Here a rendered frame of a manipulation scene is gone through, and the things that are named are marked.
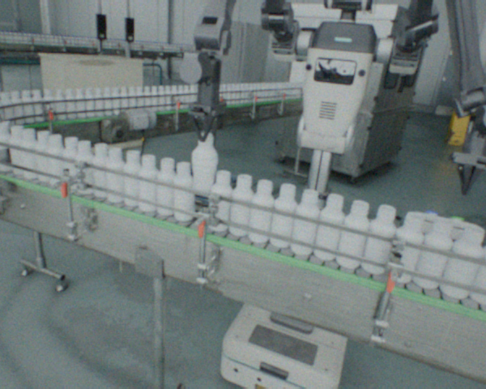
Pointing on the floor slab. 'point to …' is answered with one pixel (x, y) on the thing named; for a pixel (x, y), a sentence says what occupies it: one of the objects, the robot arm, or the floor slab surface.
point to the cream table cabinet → (91, 75)
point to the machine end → (372, 156)
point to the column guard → (457, 130)
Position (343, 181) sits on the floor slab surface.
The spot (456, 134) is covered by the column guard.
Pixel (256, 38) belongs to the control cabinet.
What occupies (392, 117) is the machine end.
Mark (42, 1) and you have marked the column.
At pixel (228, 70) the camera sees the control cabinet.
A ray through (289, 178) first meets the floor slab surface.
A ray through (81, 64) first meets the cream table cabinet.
